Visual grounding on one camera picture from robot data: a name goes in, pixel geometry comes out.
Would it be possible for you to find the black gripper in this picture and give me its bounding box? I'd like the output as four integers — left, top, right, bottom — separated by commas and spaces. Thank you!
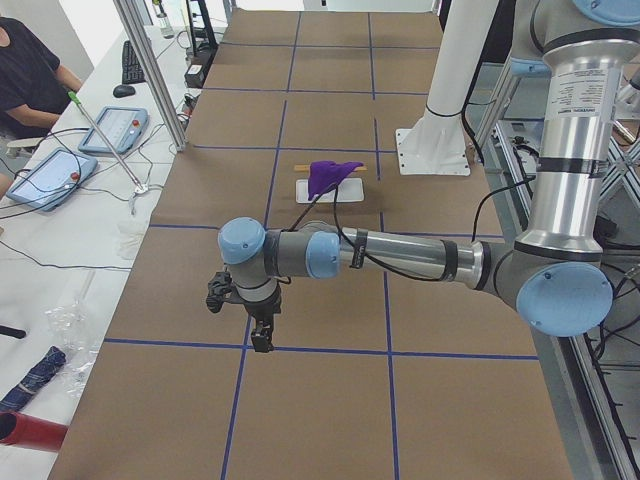
245, 294, 281, 353

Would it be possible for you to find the purple towel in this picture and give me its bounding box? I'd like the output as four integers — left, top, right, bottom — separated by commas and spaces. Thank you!
307, 160, 364, 201

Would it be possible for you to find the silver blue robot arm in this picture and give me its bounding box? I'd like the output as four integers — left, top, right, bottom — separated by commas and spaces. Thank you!
206, 1, 639, 353

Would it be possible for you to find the white rack base tray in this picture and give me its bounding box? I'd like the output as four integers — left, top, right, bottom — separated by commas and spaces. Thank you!
295, 178, 365, 204

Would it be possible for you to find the left wooden rack rod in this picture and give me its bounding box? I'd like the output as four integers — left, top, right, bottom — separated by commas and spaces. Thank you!
293, 164, 367, 172

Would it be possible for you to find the clear plastic wrap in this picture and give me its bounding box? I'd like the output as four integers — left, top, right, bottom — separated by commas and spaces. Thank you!
45, 270, 102, 399

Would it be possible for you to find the red cylinder tube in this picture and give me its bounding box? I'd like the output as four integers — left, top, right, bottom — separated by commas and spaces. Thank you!
1, 412, 68, 452

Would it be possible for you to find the upper blue teach pendant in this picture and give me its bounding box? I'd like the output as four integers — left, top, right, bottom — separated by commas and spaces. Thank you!
78, 106, 149, 155

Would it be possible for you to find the blue teach pendant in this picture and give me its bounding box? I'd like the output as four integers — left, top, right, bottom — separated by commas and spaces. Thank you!
6, 148, 98, 211
78, 106, 149, 155

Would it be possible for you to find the lower blue teach pendant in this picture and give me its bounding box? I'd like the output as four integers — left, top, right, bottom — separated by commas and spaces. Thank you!
6, 148, 98, 211

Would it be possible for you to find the black power adapter box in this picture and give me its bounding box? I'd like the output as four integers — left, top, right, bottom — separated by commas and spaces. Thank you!
184, 64, 206, 89

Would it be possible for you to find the black computer mouse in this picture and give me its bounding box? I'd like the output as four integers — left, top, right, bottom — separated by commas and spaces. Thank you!
112, 84, 136, 98

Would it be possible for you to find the black keyboard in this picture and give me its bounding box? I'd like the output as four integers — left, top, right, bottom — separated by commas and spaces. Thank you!
121, 40, 145, 85

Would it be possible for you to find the metal rod with green tip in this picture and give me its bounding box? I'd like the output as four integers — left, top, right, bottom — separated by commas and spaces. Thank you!
67, 91, 149, 195

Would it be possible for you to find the person in black shirt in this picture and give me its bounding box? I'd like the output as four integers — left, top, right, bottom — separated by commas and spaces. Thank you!
0, 15, 84, 201

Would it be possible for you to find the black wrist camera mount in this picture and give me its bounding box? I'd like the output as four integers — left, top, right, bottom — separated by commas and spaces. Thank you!
205, 271, 235, 314

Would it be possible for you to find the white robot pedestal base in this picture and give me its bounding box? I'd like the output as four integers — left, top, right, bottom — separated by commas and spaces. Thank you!
396, 0, 499, 176

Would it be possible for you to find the aluminium frame post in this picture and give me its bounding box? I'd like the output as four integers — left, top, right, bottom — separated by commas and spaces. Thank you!
114, 0, 187, 152

